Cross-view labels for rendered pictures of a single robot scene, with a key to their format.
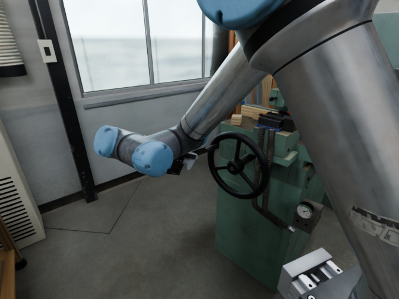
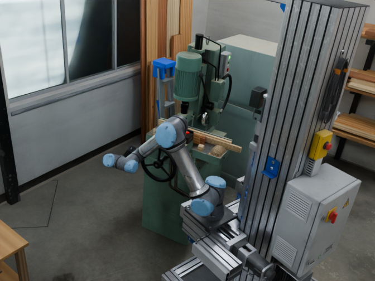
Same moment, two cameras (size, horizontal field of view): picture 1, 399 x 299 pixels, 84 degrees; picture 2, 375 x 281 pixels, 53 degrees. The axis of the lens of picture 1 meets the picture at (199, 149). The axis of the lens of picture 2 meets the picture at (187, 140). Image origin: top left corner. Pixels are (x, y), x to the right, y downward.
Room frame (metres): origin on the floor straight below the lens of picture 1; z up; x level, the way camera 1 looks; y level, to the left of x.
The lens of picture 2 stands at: (-1.38, 0.39, 2.23)
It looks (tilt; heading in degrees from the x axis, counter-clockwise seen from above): 29 degrees down; 341
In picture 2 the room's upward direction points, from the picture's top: 6 degrees clockwise
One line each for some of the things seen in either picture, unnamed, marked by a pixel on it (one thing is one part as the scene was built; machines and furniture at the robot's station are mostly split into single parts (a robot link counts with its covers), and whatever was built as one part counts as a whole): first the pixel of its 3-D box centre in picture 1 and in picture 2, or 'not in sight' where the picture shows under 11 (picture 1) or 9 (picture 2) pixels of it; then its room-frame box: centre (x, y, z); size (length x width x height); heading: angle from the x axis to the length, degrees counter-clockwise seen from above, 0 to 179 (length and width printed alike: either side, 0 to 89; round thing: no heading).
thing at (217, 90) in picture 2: not in sight; (217, 90); (1.07, -0.63, 1.23); 0.09 x 0.08 x 0.15; 137
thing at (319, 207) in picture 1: (307, 215); not in sight; (0.73, -0.47, 0.58); 0.12 x 0.08 x 0.08; 137
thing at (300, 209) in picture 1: (304, 210); not in sight; (0.68, -0.42, 0.65); 0.06 x 0.04 x 0.08; 47
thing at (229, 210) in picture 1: (271, 201); (182, 184); (1.10, -0.46, 0.36); 0.58 x 0.45 x 0.71; 137
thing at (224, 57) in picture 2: not in sight; (224, 63); (1.15, -0.70, 1.40); 0.10 x 0.06 x 0.16; 137
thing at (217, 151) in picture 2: not in sight; (217, 149); (0.72, -0.56, 0.92); 0.14 x 0.09 x 0.04; 137
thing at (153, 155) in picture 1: (151, 152); (128, 163); (0.45, 0.11, 1.03); 0.11 x 0.11 x 0.08; 48
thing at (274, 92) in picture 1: (283, 96); (184, 117); (1.03, -0.39, 1.03); 0.14 x 0.07 x 0.09; 137
